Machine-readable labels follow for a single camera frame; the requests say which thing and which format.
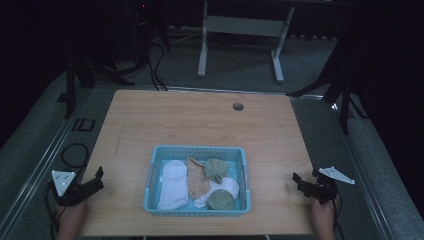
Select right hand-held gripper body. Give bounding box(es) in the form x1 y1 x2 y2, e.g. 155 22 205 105
308 166 356 205

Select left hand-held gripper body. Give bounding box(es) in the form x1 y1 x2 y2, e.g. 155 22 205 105
49 169 98 207

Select person's right hand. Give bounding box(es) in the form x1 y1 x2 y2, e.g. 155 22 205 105
310 196 338 240

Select person's left hand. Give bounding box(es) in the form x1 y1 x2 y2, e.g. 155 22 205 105
55 199 89 240

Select small white sock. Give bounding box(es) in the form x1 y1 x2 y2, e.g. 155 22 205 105
192 176 241 209

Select large white sock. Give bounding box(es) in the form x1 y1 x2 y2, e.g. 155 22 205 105
156 159 190 211

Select green sock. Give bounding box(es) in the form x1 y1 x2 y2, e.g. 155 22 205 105
203 158 230 185
207 188 235 211

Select black metal stand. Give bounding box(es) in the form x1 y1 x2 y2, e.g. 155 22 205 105
56 56 136 120
285 29 370 135

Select beige sock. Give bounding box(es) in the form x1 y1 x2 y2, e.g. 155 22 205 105
185 156 212 200

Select blue plastic basket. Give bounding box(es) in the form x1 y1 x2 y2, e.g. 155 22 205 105
143 144 252 216

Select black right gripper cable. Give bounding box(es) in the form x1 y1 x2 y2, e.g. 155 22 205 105
331 192 347 240

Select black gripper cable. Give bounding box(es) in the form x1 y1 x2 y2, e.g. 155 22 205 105
43 142 91 240
331 192 347 240

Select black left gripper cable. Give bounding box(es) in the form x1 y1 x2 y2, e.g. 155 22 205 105
43 142 91 240

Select black square floor frame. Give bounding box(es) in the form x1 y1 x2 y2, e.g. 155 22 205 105
70 117 97 133

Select black floor cables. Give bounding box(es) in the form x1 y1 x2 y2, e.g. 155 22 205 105
145 39 169 92

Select white metal desk frame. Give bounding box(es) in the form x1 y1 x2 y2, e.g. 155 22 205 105
197 0 296 85

